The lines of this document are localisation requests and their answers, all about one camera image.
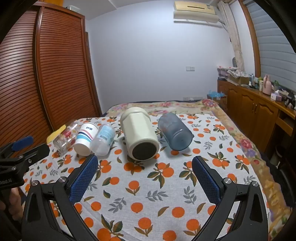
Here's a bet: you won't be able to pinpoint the yellow plastic lid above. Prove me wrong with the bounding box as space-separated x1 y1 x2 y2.
46 124 67 144

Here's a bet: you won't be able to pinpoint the person's left hand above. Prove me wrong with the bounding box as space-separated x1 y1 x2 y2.
0 187 25 212

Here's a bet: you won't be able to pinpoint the window blinds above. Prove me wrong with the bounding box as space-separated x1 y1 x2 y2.
245 0 296 80

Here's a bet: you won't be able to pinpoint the floral blanket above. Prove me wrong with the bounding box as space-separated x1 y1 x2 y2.
102 99 294 233

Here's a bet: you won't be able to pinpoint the floral printed glass cup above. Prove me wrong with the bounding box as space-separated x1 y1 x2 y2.
53 123 80 156

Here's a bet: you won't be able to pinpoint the floral curtain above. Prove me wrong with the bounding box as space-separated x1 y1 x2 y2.
217 1 246 75

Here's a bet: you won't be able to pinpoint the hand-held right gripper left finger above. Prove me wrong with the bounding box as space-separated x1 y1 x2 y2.
22 154 100 241

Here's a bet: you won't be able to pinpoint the cardboard box with floral cloth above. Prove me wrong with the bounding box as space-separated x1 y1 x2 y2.
228 69 250 85

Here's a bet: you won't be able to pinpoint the pink tissue box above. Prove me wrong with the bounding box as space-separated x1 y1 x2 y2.
270 91 283 102

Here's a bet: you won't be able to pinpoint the pink thermos jug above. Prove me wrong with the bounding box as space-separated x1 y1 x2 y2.
263 74 273 95

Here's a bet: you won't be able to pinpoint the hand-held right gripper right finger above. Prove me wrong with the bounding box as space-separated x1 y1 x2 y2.
191 156 270 241

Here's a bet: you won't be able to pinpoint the white striped paper cup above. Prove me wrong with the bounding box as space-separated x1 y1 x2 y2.
74 123 100 156

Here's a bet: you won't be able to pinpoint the orange fruit printed cloth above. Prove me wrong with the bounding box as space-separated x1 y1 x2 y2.
22 114 271 241

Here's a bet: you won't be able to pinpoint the brown louvered wardrobe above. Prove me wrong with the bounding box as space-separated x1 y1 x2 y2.
0 4 102 152

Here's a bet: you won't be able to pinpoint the clear plastic bottle blue label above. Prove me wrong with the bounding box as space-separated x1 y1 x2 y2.
89 124 116 156

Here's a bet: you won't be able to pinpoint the blue translucent cup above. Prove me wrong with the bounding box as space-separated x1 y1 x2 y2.
157 112 194 151

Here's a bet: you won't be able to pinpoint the cream faceted cup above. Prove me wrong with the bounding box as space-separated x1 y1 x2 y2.
120 107 161 161

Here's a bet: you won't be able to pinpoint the wooden sideboard cabinet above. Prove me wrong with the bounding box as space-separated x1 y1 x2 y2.
217 79 296 154

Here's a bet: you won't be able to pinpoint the black tangled object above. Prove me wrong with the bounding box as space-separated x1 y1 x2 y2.
285 91 296 108

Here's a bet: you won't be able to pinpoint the blue plastic bag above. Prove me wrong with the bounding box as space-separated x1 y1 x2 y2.
207 90 227 100

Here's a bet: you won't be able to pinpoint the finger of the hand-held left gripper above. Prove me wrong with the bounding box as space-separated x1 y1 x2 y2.
0 136 34 158
13 143 51 164

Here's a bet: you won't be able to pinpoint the wall air conditioner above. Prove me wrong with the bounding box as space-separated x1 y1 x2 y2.
173 1 219 25

